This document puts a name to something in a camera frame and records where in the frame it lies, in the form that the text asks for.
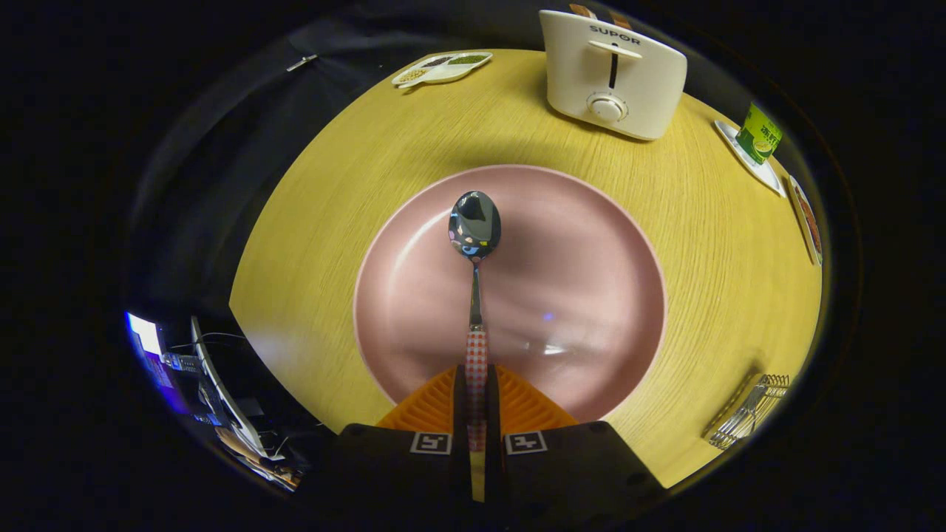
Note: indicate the square metal strainer tray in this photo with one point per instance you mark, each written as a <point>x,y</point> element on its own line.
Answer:
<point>776,383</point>

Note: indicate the white plate with food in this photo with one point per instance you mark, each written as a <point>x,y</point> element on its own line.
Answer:
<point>807,222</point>

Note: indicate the pink round plate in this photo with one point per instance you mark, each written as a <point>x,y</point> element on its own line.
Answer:
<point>576,281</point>

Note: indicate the green label drink bottle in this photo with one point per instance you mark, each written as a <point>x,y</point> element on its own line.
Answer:
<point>760,134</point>

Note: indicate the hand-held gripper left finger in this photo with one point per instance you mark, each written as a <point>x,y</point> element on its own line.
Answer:
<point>392,473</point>

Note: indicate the toast bread slice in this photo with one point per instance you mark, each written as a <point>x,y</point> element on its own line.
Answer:
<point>621,20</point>
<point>583,10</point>

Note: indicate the white laptop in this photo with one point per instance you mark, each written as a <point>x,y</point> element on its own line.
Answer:
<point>222,391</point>

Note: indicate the white toaster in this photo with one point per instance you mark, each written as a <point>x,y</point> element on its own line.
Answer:
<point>613,66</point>

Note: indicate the silver clip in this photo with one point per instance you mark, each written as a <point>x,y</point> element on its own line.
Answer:
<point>301,63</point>

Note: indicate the white divided condiment tray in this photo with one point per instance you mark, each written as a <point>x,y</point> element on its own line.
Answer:
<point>443,69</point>

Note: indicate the lit computer monitor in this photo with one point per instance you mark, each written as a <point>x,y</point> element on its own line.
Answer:
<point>148,347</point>

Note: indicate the white square coaster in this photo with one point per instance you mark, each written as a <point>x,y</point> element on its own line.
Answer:
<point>765,176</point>

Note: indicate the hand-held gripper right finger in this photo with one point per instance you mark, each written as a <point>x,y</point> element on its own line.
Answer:
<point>569,473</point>

